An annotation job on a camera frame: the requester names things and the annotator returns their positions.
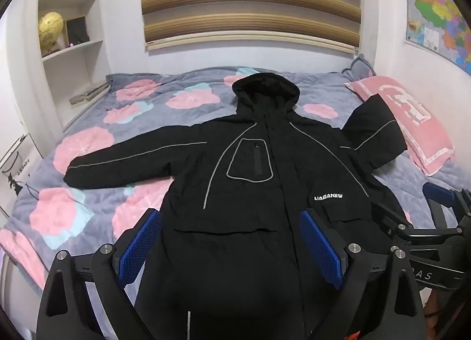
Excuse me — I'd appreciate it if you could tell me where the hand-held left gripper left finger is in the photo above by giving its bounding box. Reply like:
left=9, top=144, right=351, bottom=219
left=37, top=208, right=163, bottom=340

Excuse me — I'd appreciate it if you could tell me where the pink pillow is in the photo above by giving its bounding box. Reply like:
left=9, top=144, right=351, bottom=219
left=344, top=75, right=455, bottom=177

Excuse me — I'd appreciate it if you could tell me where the yellow globe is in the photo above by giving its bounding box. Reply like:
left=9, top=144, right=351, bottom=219
left=38, top=11, right=65, bottom=57

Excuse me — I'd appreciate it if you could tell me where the grey plush cushion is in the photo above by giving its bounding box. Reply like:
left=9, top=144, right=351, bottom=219
left=342, top=54, right=377, bottom=81

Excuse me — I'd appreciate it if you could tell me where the grey pink floral blanket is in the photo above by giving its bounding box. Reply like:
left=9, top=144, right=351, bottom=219
left=0, top=67, right=471, bottom=340

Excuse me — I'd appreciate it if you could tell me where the black box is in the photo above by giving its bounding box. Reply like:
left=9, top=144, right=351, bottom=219
left=65, top=16, right=91, bottom=46

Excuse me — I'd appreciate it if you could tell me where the colourful wall map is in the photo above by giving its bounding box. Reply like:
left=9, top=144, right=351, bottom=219
left=403, top=0, right=471, bottom=76

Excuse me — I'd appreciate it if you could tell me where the brown striped window blind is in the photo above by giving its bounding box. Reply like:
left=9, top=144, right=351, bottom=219
left=140, top=0, right=361, bottom=56

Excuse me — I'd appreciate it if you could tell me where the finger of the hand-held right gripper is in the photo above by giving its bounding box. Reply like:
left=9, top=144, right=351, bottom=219
left=372, top=203, right=414, bottom=243
left=422, top=182, right=471, bottom=228

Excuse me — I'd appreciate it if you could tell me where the black hooded jacket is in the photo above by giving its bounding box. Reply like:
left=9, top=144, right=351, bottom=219
left=63, top=73, right=413, bottom=340

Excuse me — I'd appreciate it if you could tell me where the white printed tote bag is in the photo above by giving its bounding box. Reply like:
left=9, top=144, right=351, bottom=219
left=0, top=134, right=41, bottom=216

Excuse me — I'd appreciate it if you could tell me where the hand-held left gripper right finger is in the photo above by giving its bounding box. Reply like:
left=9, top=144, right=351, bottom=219
left=299, top=209, right=433, bottom=340

